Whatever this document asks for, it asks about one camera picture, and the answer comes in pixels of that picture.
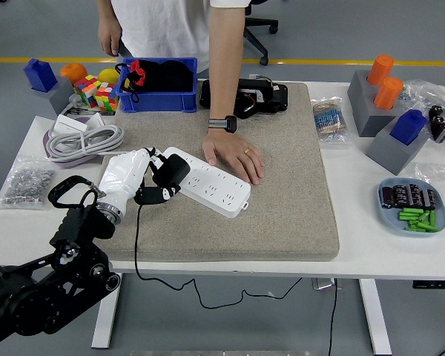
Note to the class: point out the person's right hand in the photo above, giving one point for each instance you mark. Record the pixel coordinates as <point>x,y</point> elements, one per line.
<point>109,37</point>

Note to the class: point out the orange fruit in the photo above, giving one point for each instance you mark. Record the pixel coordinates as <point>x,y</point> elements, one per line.
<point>72,71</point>

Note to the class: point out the person's right forearm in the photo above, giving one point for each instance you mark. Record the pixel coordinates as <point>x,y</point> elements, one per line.
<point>105,9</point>

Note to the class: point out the bag of resistors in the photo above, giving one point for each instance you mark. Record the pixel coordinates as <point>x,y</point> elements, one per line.
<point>330,122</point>

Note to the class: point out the white table leg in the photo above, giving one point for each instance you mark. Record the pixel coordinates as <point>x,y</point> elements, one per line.
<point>374,315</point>
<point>107,319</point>

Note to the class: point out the green battery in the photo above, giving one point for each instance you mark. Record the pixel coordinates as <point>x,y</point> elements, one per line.
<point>424,216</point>
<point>409,216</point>
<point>424,226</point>
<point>411,211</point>
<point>432,219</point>
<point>418,222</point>
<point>414,229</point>

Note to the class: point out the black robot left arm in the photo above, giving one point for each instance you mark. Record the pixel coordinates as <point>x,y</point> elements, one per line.
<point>41,296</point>

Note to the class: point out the black office chair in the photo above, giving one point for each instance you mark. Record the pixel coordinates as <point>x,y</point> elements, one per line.
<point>259,23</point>

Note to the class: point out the white small box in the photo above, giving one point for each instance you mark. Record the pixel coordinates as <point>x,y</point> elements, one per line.
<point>70,124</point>

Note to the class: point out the tilted colourful puzzle cube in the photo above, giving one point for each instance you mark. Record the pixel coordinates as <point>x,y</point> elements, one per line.
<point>86,89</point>

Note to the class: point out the black electronic module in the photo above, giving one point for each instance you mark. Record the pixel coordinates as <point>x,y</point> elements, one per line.
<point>274,98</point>

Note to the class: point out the orange cylinder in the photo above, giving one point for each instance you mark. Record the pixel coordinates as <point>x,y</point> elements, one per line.
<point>380,70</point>
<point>388,92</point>

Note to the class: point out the white power strip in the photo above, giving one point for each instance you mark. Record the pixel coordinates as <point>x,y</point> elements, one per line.
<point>219,189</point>

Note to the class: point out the black table control box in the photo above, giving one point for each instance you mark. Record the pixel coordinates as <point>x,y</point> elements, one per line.
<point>434,285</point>

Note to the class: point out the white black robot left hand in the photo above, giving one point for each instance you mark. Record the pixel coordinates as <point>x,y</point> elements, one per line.
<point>120,174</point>

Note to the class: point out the light blue plate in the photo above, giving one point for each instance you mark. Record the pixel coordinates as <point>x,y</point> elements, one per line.
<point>389,220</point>

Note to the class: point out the blue plastic bin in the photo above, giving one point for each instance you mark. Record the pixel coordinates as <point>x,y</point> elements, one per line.
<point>155,102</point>

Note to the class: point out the white power plug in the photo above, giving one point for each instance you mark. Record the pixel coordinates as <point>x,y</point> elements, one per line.
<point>75,100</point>

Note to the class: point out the black capacitor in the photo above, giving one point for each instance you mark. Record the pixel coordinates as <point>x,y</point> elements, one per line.
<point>401,195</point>
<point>388,197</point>
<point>429,199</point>
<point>415,194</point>

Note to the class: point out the bag of metal nuts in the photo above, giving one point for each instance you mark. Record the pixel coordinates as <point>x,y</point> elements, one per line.
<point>26,181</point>

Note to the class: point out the upright colourful puzzle cube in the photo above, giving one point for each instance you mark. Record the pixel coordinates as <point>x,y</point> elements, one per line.
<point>107,97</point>

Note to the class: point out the grey-brown mat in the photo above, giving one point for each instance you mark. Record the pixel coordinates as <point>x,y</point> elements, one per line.
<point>282,185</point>

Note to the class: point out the person's left forearm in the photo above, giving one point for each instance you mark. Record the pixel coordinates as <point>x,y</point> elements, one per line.
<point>224,66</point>

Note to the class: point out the clear bag of screws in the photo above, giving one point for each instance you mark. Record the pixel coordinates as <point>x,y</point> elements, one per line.
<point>422,91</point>

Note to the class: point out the grey holder two holes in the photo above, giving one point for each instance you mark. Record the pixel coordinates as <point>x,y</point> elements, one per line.
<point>367,118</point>

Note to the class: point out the person's left hand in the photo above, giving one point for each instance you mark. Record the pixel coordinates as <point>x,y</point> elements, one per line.
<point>233,152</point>

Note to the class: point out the bag of black capacitors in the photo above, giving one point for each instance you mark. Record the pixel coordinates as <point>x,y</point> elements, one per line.
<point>443,124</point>

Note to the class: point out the grey block holder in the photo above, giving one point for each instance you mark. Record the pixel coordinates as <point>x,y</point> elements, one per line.
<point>61,96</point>
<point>389,155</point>

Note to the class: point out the silver bracket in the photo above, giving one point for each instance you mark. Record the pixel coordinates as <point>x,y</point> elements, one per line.
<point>324,283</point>

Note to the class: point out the yellow lemon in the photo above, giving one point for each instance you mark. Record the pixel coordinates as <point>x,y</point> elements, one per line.
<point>108,75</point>

